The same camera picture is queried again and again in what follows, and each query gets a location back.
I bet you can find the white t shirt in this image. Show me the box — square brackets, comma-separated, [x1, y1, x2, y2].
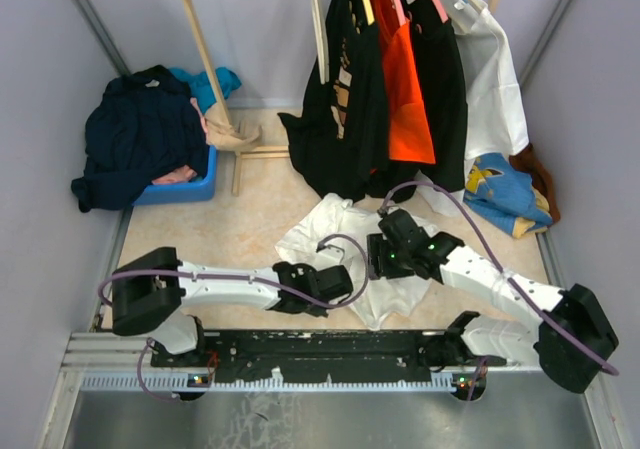
[273, 192, 444, 333]

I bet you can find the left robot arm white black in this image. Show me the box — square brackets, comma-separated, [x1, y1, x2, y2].
[111, 247, 354, 366]

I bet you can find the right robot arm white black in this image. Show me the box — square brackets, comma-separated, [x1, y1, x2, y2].
[367, 209, 619, 394]

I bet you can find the orange hanging shirt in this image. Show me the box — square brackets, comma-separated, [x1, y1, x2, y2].
[370, 0, 436, 164]

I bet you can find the black printed hanging shirt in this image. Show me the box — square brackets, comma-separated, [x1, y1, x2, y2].
[279, 0, 389, 201]

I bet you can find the white hanging shirt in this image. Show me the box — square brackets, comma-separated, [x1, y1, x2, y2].
[416, 0, 529, 216]

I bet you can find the blue yellow printed garment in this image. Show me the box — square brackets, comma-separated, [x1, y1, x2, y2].
[464, 153, 553, 239]

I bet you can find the blue plastic basket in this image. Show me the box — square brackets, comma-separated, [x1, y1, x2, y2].
[133, 146, 217, 206]

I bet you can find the brown garment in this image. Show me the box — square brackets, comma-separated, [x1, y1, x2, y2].
[509, 143, 561, 223]

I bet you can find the pink garment in basket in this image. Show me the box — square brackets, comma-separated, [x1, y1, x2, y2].
[152, 165, 197, 185]

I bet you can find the beige garment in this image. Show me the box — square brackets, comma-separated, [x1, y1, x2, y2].
[204, 103, 262, 153]

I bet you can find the teal garment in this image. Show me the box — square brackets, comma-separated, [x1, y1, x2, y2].
[169, 67, 242, 112]

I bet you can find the navy blue garment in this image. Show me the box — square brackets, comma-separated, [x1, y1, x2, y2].
[71, 65, 209, 213]

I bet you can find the wooden clothes rack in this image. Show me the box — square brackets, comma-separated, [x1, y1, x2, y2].
[182, 0, 500, 196]

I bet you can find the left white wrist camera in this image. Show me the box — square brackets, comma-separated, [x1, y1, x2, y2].
[313, 244, 345, 270]

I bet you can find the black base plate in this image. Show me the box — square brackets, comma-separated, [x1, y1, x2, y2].
[151, 330, 476, 384]

